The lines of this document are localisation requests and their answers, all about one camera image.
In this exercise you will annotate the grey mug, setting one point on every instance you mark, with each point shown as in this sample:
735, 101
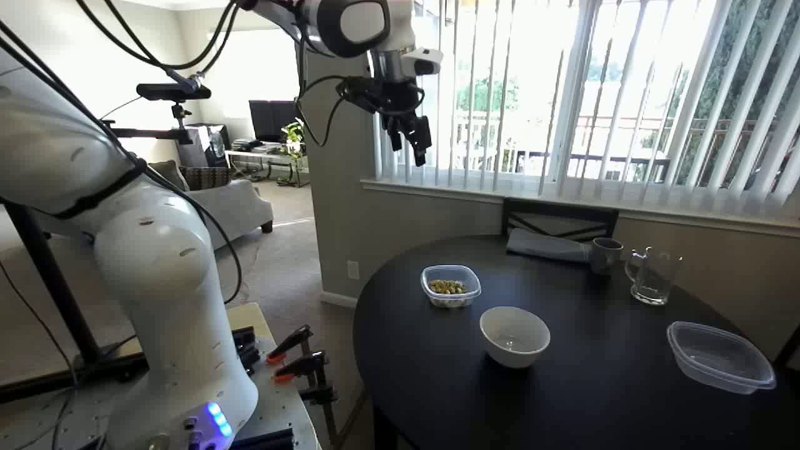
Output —
605, 256

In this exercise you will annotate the grey sofa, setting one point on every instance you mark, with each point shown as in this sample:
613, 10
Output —
234, 209

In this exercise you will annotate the black stand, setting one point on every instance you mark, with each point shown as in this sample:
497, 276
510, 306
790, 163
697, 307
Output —
56, 294

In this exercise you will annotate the white vertical blinds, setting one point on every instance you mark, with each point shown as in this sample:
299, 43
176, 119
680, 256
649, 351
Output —
625, 112

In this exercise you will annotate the low white table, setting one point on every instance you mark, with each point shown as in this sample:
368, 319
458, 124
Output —
265, 155

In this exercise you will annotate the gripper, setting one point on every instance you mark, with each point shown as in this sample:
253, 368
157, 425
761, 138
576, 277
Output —
397, 95

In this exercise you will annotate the wicker basket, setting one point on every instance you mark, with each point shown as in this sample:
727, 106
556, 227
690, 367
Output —
205, 177

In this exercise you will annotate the white wall socket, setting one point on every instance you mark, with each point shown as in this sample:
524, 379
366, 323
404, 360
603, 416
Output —
354, 270

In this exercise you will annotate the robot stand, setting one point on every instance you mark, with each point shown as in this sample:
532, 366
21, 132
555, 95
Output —
275, 400

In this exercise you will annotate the black and orange clamp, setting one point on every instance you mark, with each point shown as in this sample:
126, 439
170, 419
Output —
290, 342
312, 375

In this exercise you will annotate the yellow and green food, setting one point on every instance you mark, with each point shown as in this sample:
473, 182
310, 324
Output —
447, 287

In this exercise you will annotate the camera on mount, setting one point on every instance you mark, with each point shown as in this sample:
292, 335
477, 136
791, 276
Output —
172, 92

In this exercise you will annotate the clear lunch box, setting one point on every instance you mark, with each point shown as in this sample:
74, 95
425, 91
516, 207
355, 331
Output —
437, 272

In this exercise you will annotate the large clear plastic container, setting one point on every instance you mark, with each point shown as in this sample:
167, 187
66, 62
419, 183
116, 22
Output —
719, 359

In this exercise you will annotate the white bowl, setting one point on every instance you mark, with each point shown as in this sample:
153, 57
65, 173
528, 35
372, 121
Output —
514, 337

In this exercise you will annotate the black monitor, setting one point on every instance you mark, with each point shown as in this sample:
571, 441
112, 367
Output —
272, 120

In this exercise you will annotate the clear glass mug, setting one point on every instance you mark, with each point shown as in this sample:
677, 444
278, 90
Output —
653, 278

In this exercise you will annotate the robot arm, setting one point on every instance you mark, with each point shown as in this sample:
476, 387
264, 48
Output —
156, 262

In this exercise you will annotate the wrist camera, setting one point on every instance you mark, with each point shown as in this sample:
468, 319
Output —
359, 94

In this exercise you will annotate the green potted plant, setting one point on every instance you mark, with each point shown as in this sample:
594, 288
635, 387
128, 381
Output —
292, 134

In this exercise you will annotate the black box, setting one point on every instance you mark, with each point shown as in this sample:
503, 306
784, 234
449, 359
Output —
199, 145

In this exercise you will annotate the dark wooden chair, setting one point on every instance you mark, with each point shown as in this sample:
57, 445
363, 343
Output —
559, 215

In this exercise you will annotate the grey folded cloth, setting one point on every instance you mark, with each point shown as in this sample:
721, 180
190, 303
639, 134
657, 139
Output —
544, 245

